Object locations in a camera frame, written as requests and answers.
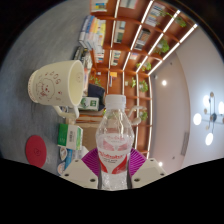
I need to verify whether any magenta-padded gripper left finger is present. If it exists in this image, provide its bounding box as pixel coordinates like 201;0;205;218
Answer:
60;148;101;191

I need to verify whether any cream mug with print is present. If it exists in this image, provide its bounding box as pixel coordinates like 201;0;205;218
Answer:
27;59;86;120

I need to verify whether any beige chair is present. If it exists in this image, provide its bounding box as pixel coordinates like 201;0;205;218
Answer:
81;124;101;152

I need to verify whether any dark blue chair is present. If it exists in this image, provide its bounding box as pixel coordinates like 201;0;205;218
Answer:
87;83;106;101

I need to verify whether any green and white carton box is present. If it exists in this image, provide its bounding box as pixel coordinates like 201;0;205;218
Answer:
57;123;84;151
79;96;100;112

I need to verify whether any clear plastic water bottle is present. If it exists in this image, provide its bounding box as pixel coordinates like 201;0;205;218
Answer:
95;94;135;192

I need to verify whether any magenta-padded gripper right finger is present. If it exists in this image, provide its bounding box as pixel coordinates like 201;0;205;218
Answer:
127;148;167;190

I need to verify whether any ceiling lamp with round globes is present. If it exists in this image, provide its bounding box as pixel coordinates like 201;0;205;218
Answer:
193;91;224;147

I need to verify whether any flat round red coaster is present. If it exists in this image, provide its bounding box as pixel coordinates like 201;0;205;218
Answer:
25;134;48;169

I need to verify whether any wooden shelf unit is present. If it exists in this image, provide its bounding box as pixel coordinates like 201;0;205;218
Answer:
89;0;199;160

